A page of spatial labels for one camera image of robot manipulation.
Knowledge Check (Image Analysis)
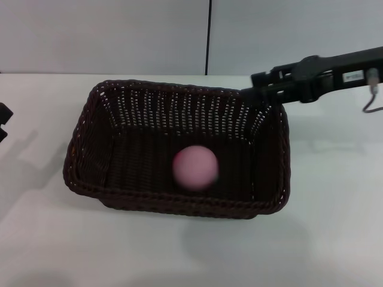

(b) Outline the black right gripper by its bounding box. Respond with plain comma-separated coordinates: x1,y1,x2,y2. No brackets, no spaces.
240,45,383,105

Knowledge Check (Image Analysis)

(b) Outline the pink toy peach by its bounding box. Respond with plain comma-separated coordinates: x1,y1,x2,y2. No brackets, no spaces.
172,145,219,192

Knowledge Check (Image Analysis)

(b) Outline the dark brown woven basket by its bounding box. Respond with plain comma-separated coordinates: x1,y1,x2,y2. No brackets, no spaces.
62,79,291,221

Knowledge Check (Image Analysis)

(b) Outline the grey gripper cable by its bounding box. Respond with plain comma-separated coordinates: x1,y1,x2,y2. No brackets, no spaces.
363,68,383,114

